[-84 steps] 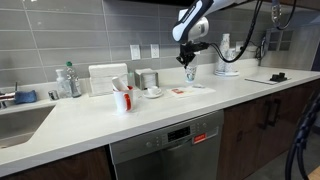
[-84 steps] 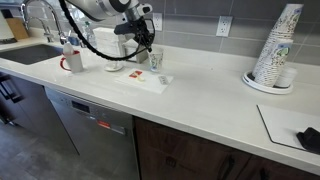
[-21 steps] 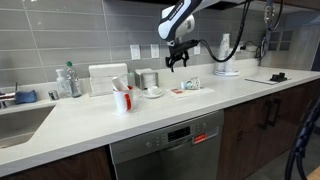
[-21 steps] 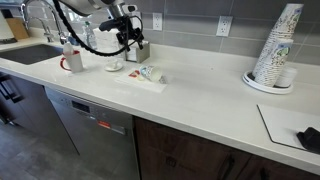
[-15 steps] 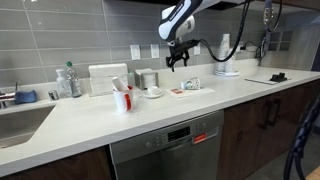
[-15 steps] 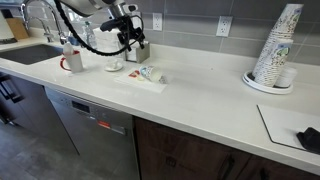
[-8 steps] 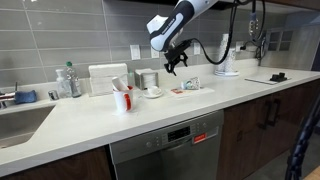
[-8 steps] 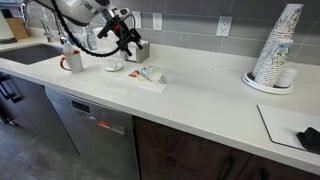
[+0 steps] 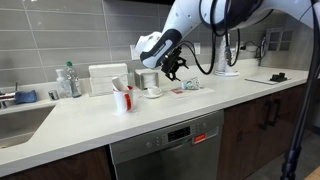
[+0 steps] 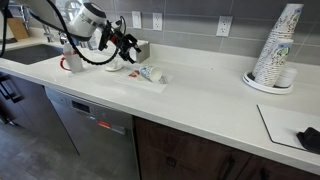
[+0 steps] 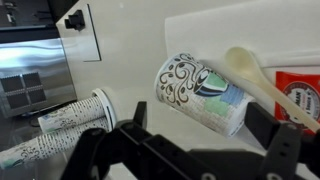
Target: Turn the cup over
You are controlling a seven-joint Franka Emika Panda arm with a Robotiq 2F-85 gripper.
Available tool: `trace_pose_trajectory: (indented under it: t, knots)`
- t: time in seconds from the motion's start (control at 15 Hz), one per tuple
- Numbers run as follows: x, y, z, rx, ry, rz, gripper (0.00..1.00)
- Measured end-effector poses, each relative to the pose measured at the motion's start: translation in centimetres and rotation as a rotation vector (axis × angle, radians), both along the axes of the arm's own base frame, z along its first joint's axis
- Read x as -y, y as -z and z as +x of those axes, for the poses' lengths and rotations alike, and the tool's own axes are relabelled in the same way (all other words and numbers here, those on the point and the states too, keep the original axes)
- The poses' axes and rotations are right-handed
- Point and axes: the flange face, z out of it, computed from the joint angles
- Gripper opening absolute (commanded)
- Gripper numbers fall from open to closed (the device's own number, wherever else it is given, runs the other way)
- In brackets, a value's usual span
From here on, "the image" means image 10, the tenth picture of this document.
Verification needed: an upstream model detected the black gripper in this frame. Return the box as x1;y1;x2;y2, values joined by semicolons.
114;33;143;64

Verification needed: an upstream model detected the small white espresso cup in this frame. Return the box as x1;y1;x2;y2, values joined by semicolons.
107;58;119;70

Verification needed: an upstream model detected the white rolled cup in mug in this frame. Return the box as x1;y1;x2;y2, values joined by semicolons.
63;42;73;56

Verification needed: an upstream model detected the round white cup tray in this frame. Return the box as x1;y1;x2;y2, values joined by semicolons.
242;70;294;95

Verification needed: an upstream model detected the short printed paper cup stack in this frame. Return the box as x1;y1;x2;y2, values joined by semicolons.
255;37;294;88

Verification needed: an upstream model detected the tall printed paper cup stack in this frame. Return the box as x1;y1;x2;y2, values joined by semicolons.
252;3;304;84

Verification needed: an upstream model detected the grey napkin dispenser box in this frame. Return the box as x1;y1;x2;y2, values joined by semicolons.
133;39;150;64

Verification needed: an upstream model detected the red sachet packet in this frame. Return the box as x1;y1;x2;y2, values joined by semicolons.
128;69;142;79

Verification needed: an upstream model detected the white saucer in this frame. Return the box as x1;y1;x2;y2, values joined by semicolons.
104;63;124;73

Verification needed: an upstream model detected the white rectangular tray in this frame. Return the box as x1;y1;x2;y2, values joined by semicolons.
115;68;174;94

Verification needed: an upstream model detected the chrome sink faucet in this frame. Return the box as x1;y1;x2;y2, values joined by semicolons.
19;4;54;43

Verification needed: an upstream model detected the stainless steel dishwasher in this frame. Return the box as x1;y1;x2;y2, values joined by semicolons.
44;86;141;180

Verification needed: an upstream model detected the kitchen sink basin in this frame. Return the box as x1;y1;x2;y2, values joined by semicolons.
0;43;64;66

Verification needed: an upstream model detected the dark wood sink cabinet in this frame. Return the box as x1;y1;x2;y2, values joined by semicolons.
0;71;79;156

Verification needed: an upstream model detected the dark wood drawer cabinet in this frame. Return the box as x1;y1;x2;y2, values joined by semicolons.
134;116;320;180

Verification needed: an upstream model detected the wooden cutting board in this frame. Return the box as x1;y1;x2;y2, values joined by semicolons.
6;18;30;41

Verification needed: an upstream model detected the white lid stack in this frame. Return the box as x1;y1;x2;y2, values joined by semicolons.
274;66;298;88

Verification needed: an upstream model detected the white black-edged mat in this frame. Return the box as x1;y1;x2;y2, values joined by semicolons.
256;104;320;153

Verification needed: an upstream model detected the black block on mat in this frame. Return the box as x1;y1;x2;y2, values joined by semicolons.
296;126;320;154

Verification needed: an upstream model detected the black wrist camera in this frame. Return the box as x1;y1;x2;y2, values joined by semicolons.
111;19;125;36

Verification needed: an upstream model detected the white light switch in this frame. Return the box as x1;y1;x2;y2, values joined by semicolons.
131;11;143;30

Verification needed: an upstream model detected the white wall outlet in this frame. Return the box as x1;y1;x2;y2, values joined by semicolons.
215;15;234;38
152;12;163;32

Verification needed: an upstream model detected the white mug red handle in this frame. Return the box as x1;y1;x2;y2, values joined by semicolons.
59;49;84;74

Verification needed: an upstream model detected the black sink cabinet handle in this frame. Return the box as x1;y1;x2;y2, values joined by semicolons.
0;74;24;104

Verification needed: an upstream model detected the thick black cable bundle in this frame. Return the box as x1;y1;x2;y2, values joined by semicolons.
0;3;12;58

